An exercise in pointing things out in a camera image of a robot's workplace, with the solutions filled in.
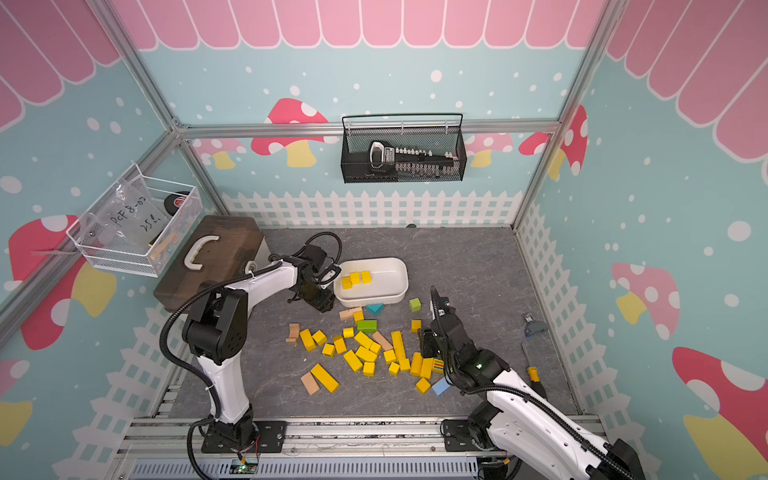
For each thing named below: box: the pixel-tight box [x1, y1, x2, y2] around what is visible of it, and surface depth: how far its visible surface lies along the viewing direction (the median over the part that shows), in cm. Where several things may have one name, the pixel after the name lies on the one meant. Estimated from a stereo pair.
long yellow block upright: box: [420, 358, 434, 380], surface depth 85 cm
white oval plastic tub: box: [333, 257, 409, 308], surface depth 105 cm
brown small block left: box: [286, 323, 300, 343], surface depth 93 cm
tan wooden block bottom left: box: [300, 372, 320, 396], surface depth 84 cm
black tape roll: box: [164, 191, 190, 216], surface depth 82 cm
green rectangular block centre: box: [357, 320, 378, 333], surface depth 94 cm
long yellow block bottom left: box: [310, 363, 340, 393], surface depth 85 cm
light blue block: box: [432, 377, 450, 396], surface depth 83 cm
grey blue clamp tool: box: [524, 313, 549, 338], surface depth 94 cm
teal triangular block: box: [366, 303, 385, 316], surface depth 98 cm
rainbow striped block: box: [432, 358, 444, 374], surface depth 85 cm
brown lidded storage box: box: [154, 215, 265, 313], surface depth 89 cm
